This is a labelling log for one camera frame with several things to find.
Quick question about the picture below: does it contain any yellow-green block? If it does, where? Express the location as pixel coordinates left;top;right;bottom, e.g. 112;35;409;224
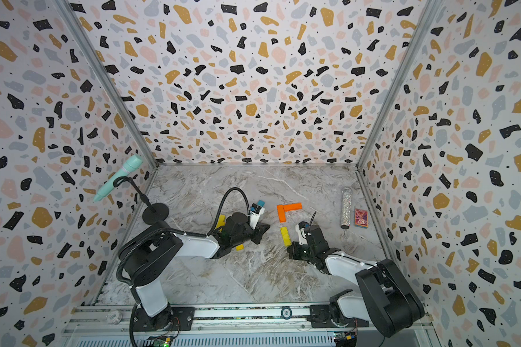
280;227;292;247

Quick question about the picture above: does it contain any orange block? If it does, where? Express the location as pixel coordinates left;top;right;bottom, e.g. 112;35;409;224
282;202;302;212
276;205;287;224

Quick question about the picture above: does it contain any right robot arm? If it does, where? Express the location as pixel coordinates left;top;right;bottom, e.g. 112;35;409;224
287;222;425;338

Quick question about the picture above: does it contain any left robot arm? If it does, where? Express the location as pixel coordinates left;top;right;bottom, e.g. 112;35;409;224
116;213;271;319

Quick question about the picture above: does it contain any yellow block far left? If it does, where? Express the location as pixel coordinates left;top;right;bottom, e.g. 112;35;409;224
215;215;226;229

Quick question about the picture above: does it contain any pink card box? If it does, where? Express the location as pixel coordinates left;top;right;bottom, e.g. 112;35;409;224
354;208;369;228

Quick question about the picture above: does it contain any glitter tube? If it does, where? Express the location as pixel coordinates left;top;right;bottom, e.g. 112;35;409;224
340;187;353;229

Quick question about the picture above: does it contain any black microphone stand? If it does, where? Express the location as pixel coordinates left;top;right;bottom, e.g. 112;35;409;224
114;176;169;225

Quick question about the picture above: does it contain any mint green microphone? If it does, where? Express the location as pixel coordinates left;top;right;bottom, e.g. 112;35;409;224
93;155;143;202

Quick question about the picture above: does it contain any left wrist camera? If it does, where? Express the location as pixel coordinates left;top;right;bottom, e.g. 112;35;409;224
250;203;265;229

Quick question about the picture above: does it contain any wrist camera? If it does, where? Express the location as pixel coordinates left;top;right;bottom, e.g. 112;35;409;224
295;221;310;244
250;203;265;229

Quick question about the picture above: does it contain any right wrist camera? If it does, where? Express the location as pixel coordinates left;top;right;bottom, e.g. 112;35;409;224
295;221;310;244

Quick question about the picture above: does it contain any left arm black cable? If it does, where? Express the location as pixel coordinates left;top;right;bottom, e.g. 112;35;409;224
115;187;251;347

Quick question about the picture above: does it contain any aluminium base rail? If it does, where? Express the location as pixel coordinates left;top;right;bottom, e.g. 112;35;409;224
59;302;440;346

